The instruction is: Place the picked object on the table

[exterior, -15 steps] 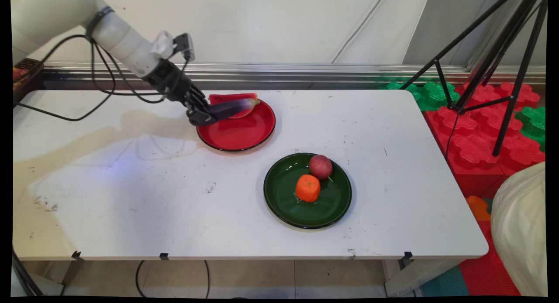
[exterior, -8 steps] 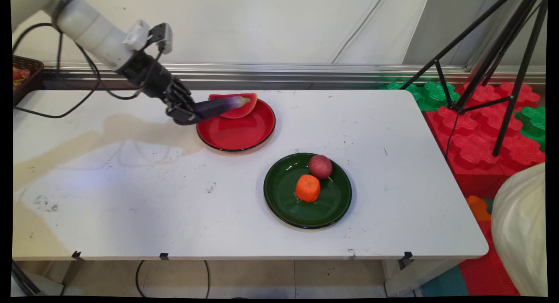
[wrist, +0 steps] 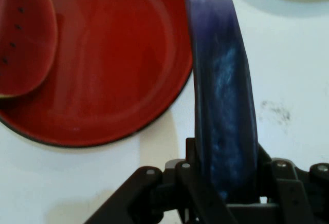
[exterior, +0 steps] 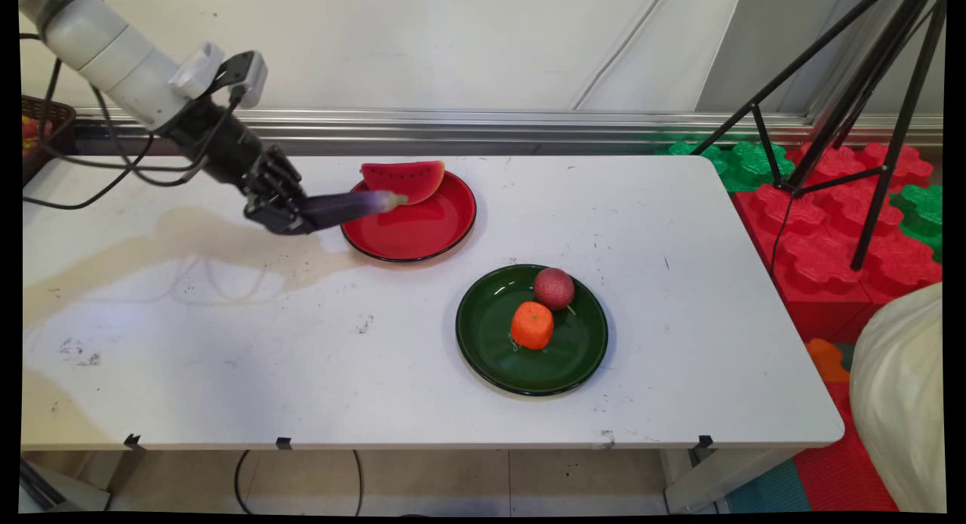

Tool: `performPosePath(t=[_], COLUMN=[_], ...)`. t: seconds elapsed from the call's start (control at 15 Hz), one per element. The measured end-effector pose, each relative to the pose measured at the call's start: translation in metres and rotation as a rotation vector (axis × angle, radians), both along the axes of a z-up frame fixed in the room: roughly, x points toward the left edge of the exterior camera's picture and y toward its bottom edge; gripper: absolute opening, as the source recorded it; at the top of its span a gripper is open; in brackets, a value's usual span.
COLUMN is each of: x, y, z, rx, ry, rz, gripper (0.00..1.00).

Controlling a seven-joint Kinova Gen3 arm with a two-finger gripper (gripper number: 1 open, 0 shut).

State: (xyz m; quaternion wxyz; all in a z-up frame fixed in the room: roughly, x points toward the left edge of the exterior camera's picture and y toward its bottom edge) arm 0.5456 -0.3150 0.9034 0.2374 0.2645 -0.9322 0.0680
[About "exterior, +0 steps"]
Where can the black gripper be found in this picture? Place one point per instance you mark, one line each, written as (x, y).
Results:
(219, 146)

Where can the purple toy eggplant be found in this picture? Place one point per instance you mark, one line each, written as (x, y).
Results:
(347, 205)

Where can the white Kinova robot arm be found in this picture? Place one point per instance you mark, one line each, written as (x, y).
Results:
(113, 48)

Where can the toy watermelon slice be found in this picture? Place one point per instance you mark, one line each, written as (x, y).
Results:
(404, 180)

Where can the red enamel plate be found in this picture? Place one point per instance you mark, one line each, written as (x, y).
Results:
(415, 233)

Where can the brown wicker basket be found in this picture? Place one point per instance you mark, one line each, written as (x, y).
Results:
(56, 120)

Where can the dark green enamel plate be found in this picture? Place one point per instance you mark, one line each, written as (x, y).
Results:
(490, 343)

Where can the small red toy fruit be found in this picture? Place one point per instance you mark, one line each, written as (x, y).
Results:
(29, 127)

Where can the orange toy tangerine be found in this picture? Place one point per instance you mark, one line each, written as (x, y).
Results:
(532, 326)

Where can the dark red round toy fruit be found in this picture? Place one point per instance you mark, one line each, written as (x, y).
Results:
(554, 288)

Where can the white table leg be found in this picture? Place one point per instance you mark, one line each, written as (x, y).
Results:
(68, 482)
(717, 475)

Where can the green foam block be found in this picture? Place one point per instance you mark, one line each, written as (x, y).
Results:
(921, 214)
(743, 165)

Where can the orange foam block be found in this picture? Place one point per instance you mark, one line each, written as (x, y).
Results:
(826, 362)

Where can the teal floor mat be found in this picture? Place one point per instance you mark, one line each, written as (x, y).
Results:
(770, 490)

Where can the black tripod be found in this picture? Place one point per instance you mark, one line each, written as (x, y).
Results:
(868, 94)

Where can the red floor mat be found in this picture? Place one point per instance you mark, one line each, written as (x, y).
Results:
(841, 471)

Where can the white fabric sack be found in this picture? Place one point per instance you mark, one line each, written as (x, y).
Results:
(902, 403)

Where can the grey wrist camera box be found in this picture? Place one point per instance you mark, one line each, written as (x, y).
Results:
(245, 75)

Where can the aluminium wall rail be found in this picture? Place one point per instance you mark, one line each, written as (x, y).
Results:
(490, 131)

